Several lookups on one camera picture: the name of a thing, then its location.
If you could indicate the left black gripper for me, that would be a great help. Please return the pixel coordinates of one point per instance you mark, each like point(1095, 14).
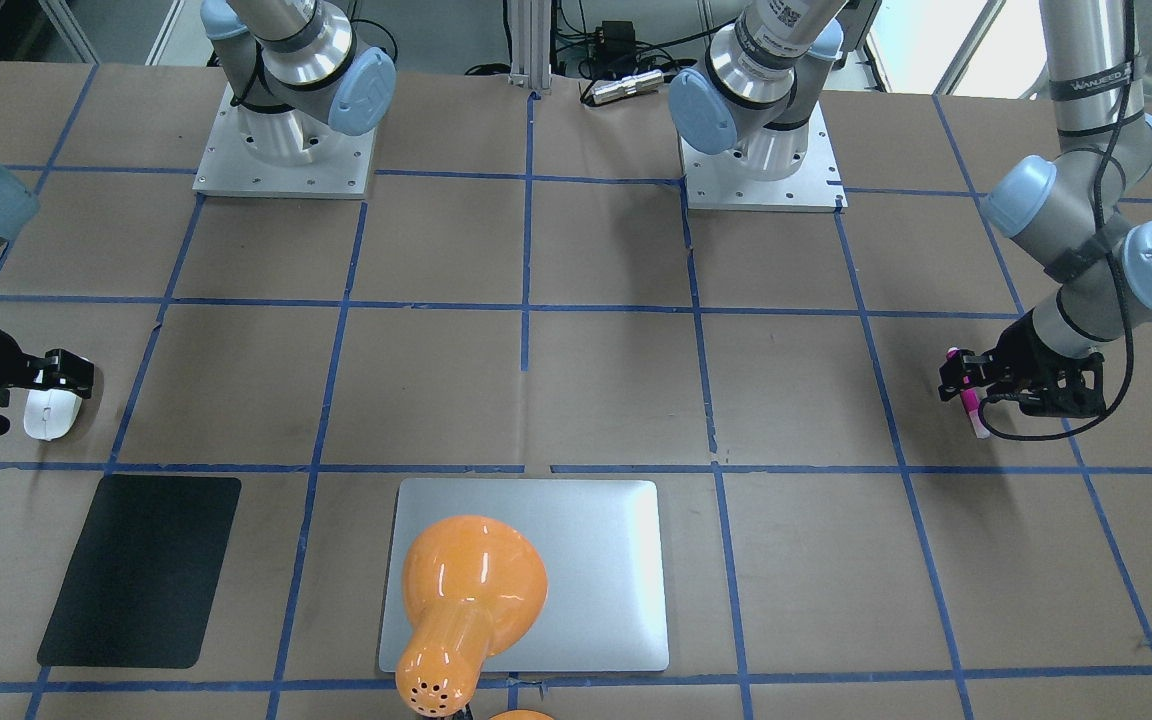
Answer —
point(1023, 346)

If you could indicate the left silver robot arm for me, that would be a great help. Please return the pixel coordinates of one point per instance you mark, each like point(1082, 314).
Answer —
point(764, 69)

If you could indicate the white computer mouse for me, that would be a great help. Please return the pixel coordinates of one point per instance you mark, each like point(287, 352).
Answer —
point(50, 413)

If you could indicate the orange desk lamp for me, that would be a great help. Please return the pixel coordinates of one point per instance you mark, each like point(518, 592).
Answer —
point(472, 587)

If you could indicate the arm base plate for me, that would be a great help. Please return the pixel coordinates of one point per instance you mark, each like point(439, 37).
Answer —
point(792, 170)
point(250, 155)

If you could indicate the grey closed laptop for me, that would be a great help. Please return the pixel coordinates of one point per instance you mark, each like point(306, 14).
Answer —
point(600, 542)

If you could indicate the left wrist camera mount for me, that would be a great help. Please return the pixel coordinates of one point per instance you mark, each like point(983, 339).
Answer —
point(1093, 411)

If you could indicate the silver cylinder connector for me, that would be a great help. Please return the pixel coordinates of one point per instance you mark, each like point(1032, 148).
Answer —
point(603, 92)

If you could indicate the black mousepad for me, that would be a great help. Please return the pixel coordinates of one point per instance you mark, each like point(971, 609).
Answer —
point(141, 580)

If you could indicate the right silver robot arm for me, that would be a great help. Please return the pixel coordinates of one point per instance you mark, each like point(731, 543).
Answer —
point(304, 90)

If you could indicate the pink marker pen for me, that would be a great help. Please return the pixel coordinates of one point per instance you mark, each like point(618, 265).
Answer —
point(969, 397)

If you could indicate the aluminium frame post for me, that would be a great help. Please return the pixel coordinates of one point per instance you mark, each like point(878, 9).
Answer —
point(530, 32)

